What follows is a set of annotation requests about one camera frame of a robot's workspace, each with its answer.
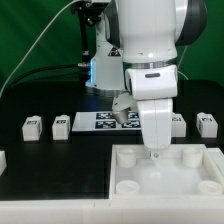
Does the white cable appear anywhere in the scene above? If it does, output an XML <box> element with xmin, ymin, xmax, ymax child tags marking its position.
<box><xmin>0</xmin><ymin>0</ymin><xmax>82</xmax><ymax>99</ymax></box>

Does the black cable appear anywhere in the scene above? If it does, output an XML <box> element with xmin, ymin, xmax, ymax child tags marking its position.
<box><xmin>0</xmin><ymin>63</ymin><xmax>91</xmax><ymax>98</ymax></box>

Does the white marker plate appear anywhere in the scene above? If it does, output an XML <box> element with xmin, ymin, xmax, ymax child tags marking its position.
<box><xmin>72</xmin><ymin>111</ymin><xmax>141</xmax><ymax>132</ymax></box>

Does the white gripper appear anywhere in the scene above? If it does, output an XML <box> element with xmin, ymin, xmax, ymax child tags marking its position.
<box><xmin>125</xmin><ymin>65</ymin><xmax>177</xmax><ymax>160</ymax></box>

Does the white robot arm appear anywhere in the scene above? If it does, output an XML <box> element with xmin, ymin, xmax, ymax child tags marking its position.
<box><xmin>88</xmin><ymin>0</ymin><xmax>207</xmax><ymax>159</ymax></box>

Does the white L-shaped obstacle wall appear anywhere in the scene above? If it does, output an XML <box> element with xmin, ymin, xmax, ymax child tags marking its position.
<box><xmin>0</xmin><ymin>196</ymin><xmax>224</xmax><ymax>224</ymax></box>

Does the white block left edge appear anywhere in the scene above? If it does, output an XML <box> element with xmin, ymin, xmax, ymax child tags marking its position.
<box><xmin>0</xmin><ymin>151</ymin><xmax>7</xmax><ymax>176</ymax></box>

